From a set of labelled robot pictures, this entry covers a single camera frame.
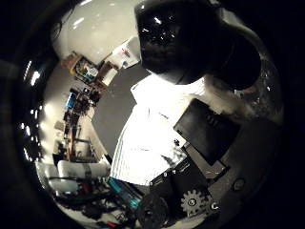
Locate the white striped cloth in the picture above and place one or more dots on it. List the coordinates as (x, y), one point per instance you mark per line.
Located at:
(149, 136)

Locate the teal electronics box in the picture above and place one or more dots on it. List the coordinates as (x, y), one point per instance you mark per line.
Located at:
(125, 192)

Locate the white box with red print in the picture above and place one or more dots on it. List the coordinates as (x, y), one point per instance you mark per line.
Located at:
(125, 52)

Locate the brown wooden shelf with items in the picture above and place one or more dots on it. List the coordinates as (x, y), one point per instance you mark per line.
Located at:
(89, 71)

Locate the small blue box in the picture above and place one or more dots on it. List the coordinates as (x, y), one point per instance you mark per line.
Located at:
(70, 100)

